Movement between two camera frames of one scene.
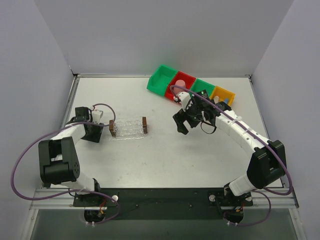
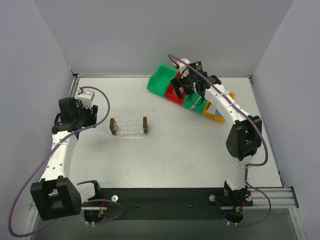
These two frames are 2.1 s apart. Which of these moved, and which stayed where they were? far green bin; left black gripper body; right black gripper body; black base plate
Moved: right black gripper body; left black gripper body
Stayed: black base plate; far green bin
